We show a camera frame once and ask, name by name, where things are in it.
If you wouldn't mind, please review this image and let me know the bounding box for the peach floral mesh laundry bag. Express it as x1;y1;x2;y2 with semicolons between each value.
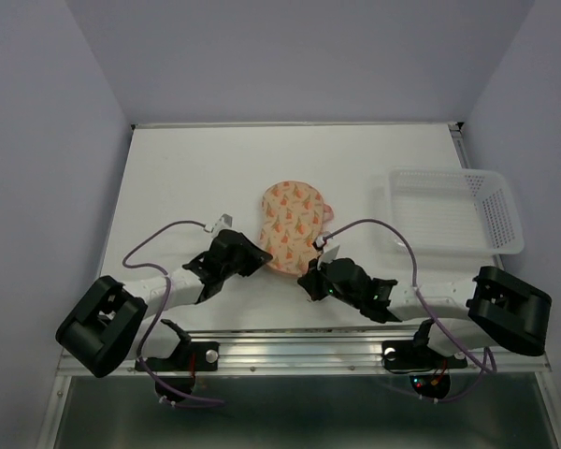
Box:
259;181;334;277

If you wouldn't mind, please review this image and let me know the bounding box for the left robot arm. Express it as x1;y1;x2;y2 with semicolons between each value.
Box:
55;229;273;378

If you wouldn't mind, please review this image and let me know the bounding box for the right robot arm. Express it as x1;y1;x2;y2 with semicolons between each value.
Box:
297;258;552;365

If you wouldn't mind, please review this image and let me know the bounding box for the white plastic basket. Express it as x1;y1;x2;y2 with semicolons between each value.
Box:
384;167;525;257

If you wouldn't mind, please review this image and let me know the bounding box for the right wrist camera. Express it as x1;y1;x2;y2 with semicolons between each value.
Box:
313;236;340;269

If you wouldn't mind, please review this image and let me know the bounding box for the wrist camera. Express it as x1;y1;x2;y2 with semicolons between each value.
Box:
313;236;340;269
204;213;233;237

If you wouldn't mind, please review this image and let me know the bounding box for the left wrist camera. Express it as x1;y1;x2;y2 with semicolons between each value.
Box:
204;213;233;237

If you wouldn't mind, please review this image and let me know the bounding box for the aluminium front rail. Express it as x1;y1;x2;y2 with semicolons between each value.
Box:
58;334;551;375

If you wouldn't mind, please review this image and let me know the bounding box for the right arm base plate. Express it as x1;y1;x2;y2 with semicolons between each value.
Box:
381;340;468;374

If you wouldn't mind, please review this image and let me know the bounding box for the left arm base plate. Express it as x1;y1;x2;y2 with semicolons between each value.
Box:
146;341;220;374

